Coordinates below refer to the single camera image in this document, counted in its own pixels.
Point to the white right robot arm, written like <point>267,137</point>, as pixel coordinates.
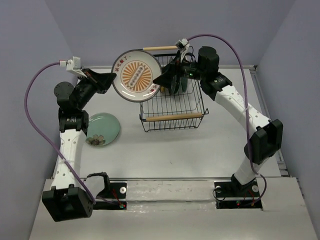
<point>264,136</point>

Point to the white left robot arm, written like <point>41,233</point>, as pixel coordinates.
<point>69,198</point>

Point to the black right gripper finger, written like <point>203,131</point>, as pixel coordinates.
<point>164,80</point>
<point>172,67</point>

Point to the black wire dish rack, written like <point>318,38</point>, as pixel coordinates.
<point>179,111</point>

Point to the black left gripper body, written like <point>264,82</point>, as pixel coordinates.
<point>86,91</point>

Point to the white plate orange sunburst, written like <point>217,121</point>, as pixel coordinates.
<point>135,71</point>

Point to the pale green plate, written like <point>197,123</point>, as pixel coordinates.
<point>103,129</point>

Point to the large dark teal plate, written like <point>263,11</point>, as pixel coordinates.
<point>175,82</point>

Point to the red teal flower plate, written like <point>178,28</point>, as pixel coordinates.
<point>184,84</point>

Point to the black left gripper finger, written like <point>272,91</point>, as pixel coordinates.
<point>100,79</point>
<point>103,88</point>

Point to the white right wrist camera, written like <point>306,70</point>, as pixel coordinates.
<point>183,46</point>

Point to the yellow brown rimmed plate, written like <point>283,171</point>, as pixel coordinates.
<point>162,89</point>

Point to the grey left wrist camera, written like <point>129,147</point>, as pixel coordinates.
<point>73,66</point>

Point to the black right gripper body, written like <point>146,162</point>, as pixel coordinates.
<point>192,71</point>

